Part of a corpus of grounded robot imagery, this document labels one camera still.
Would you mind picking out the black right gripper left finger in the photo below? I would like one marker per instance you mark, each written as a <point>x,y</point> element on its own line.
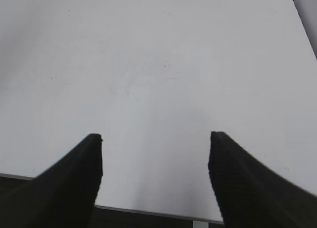
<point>63,196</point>

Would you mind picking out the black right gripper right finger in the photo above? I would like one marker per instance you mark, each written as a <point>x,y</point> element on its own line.
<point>250,195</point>

